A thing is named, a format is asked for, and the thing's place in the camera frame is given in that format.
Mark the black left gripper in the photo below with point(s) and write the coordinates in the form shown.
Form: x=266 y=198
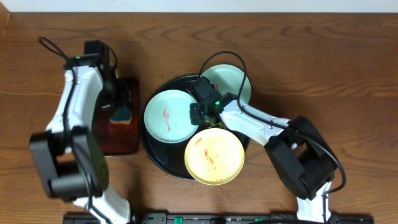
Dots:
x=125 y=100

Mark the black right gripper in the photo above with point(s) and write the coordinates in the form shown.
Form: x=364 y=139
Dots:
x=195 y=119

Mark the green yellow sponge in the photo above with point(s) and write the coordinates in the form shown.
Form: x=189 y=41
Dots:
x=122 y=115

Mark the pale green plate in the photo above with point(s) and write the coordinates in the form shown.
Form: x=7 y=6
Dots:
x=226 y=78

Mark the light blue plate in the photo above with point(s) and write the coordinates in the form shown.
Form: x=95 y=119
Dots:
x=167 y=116

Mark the yellow plate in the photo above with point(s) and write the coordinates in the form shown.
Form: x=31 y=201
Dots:
x=214 y=156

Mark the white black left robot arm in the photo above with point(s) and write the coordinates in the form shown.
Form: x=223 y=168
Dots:
x=68 y=158

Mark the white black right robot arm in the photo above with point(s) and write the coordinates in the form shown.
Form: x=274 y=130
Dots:
x=302 y=159

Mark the dark rectangular tray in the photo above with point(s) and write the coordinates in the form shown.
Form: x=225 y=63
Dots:
x=118 y=139

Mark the round black tray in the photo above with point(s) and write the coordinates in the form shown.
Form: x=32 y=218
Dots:
x=170 y=157

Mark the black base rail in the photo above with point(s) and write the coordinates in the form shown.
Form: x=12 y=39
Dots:
x=162 y=218

